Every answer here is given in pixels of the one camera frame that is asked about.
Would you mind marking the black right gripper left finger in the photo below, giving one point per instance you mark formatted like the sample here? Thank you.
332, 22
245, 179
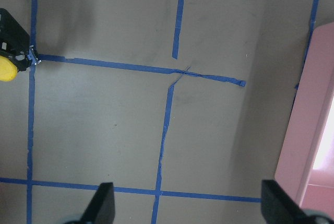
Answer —
101, 208

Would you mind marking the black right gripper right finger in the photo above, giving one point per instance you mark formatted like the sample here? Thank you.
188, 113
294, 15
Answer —
277, 206

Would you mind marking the yellow push button switch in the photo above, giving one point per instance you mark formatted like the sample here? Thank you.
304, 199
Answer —
17, 54

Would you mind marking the pink plastic bin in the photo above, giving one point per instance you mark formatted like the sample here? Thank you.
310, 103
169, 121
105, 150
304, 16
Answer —
305, 166

